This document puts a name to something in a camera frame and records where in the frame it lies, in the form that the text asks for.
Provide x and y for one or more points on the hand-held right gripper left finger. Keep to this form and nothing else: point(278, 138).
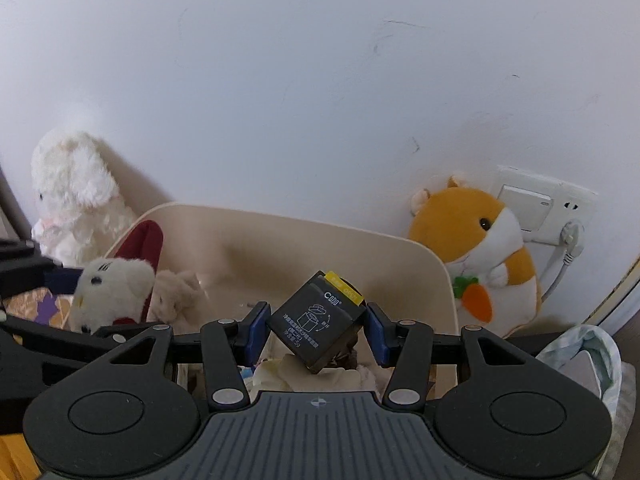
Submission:
point(257, 327)

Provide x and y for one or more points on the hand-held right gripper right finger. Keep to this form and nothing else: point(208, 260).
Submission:
point(377, 332)

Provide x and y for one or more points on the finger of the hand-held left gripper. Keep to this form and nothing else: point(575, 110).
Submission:
point(55, 277)
point(60, 335)

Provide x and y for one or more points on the blue white printed packet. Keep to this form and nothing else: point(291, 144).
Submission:
point(246, 377)

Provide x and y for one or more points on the white cat plush red bow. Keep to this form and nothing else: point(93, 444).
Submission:
point(110, 285)

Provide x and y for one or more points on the black box yellow label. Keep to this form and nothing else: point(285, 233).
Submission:
point(315, 325)

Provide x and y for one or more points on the cream sock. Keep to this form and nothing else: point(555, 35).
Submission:
point(300, 377)

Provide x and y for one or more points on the beige plush bunny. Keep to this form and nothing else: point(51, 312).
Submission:
point(175, 295)

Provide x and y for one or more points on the beige plastic bin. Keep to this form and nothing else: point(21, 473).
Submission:
point(300, 245)

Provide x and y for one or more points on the brown floral table cloth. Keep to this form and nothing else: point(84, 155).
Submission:
point(30, 310)

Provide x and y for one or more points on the white plush lamb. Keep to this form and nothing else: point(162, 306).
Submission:
point(75, 195)

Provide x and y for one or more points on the orange hamster plush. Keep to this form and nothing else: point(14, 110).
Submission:
point(480, 220)

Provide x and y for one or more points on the light blue blanket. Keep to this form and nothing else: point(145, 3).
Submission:
point(607, 360)

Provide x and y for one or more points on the white wall socket plate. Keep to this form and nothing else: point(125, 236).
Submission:
point(530, 205)

